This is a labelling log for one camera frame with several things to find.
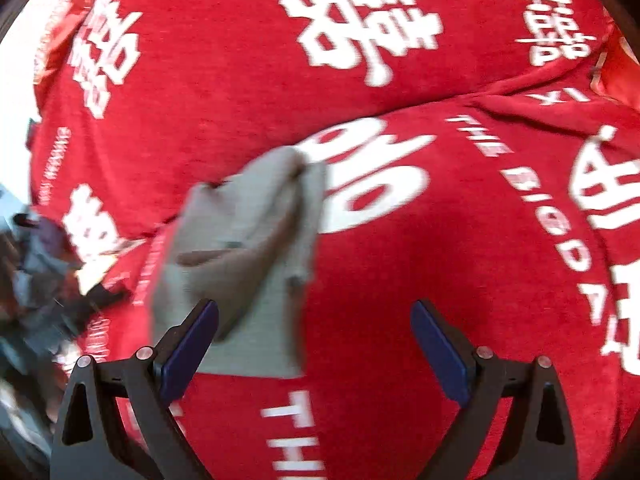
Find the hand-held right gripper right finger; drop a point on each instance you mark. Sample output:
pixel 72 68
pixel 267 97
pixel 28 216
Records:
pixel 442 355

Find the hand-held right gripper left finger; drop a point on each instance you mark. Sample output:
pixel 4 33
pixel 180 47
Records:
pixel 187 355

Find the grey garment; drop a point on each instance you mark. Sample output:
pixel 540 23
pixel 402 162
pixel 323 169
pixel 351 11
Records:
pixel 240 240

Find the red printed blanket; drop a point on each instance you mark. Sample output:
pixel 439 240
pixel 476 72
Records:
pixel 450 270

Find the black cloth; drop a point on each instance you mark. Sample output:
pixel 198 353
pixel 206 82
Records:
pixel 105 297

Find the red satin cloth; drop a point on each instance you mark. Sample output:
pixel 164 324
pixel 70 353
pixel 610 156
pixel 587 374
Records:
pixel 60 15
pixel 620 70

